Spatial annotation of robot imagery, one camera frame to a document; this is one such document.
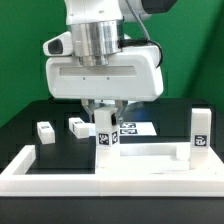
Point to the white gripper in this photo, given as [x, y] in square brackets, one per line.
[132, 74]

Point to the white desk top panel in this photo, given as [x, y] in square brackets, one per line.
[151, 158]

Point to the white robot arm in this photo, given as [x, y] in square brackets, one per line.
[95, 62]

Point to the marker tag sheet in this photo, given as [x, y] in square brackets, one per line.
[137, 129]

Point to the white U-shaped fence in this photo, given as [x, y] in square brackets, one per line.
[15, 180]

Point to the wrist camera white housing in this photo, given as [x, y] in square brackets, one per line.
[59, 46]

